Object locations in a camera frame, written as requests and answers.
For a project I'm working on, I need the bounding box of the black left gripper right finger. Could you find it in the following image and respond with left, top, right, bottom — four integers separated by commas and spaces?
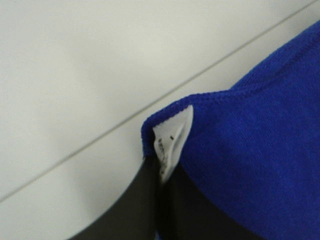
157, 165, 261, 240

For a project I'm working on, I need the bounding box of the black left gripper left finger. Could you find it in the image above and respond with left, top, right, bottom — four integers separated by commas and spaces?
72, 156, 159, 240

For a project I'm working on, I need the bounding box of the blue microfibre towel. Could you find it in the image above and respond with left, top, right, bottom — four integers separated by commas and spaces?
141, 22, 320, 240

